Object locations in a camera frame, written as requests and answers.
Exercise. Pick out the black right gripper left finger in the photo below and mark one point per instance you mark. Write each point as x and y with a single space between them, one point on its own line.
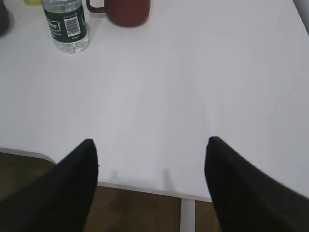
58 201

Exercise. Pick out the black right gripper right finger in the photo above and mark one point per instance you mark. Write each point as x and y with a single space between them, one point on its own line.
246 199

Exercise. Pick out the grey ceramic mug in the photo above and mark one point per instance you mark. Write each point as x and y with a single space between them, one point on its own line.
6 20

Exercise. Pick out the red ceramic mug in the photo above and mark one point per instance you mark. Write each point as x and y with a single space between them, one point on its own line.
124 13

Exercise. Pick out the white table leg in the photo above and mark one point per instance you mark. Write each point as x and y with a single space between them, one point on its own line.
188 215

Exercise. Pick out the clear water bottle green label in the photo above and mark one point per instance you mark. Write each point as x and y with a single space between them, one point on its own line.
66 21

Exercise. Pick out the yellow paper cup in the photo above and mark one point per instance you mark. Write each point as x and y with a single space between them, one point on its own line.
33 2

